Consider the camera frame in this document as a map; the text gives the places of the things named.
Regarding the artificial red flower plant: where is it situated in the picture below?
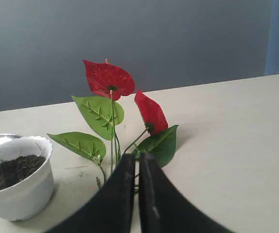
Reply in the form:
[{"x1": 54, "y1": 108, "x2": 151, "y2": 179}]
[{"x1": 49, "y1": 60, "x2": 177, "y2": 180}]

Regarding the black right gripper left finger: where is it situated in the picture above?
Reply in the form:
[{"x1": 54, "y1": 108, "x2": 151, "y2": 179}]
[{"x1": 47, "y1": 154, "x2": 135, "y2": 233}]

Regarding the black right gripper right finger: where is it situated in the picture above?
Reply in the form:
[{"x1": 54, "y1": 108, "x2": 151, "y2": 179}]
[{"x1": 139, "y1": 153, "x2": 231, "y2": 233}]

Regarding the white plastic pot with soil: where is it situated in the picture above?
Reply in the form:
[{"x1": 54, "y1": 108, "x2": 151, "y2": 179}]
[{"x1": 0, "y1": 136, "x2": 54, "y2": 221}]

